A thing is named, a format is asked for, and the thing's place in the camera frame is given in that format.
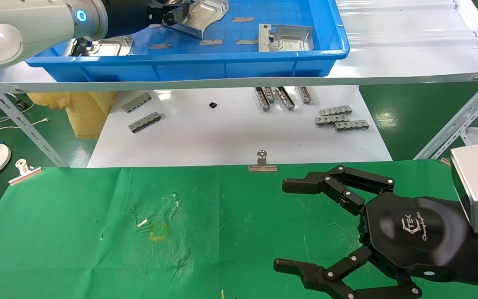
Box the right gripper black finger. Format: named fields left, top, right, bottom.
left=274, top=245, right=423, bottom=299
left=282, top=165, right=395, bottom=216

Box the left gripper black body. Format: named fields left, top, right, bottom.
left=105, top=0, right=163, bottom=39

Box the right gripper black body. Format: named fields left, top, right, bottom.
left=361, top=193, right=472, bottom=284

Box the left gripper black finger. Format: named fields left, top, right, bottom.
left=160, top=7, right=188, bottom=26
left=150, top=0, right=191, bottom=8

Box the stamped metal bracket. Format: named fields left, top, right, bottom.
left=168, top=0, right=230, bottom=41
left=258, top=24, right=316, bottom=53
left=63, top=35, right=135, bottom=58

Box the blue plastic tray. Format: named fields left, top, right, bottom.
left=25, top=0, right=351, bottom=83

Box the yellow mesh bag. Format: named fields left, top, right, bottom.
left=27, top=91, right=118, bottom=139

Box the grey perforated shelf brace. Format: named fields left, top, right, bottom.
left=0, top=74, right=70, bottom=168
left=413, top=68, right=478, bottom=161

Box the white corrugated sheet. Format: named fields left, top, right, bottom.
left=335, top=0, right=478, bottom=49

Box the green table cloth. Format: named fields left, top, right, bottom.
left=0, top=160, right=478, bottom=299

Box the white cable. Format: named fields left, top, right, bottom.
left=0, top=118, right=51, bottom=142

